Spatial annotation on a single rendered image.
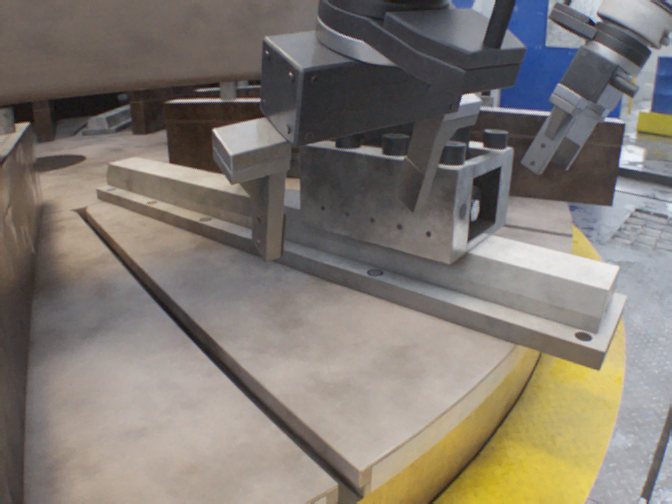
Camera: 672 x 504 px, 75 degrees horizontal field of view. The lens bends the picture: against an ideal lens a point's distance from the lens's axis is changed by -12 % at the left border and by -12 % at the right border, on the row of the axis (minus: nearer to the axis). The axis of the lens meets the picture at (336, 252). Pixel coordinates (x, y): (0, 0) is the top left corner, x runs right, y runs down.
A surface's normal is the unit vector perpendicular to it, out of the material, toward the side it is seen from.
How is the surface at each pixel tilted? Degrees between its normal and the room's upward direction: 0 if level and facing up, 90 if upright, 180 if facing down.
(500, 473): 0
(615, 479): 0
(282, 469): 0
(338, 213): 90
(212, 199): 72
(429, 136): 97
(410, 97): 114
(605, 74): 84
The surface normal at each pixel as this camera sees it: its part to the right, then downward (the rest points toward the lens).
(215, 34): 0.66, 0.29
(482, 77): 0.52, 0.66
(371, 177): -0.62, 0.29
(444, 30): 0.12, -0.69
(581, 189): -0.27, 0.36
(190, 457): 0.00, -0.93
